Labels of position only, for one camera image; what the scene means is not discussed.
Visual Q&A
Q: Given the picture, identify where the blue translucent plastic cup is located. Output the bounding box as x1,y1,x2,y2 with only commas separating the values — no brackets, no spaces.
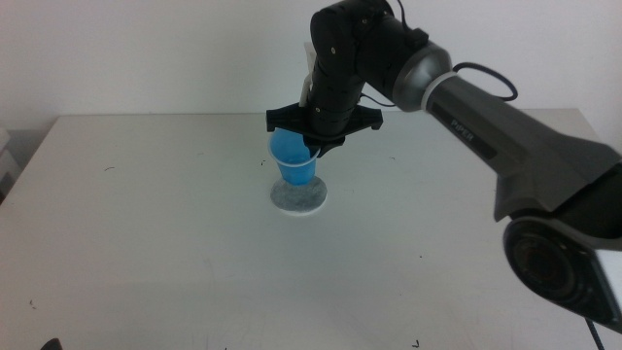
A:
267,126,323,188

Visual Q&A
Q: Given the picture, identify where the round grey felt cup mat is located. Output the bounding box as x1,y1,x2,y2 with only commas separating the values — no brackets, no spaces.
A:
269,174,328,217

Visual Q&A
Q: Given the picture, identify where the black wrist cable with plug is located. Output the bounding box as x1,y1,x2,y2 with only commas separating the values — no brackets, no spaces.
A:
395,0,431,48

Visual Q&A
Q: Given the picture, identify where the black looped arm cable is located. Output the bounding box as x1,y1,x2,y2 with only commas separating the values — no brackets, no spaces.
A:
451,61,519,103

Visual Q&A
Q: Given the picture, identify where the black cable at arm base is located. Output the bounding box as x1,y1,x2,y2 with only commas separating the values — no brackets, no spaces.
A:
584,317,606,350

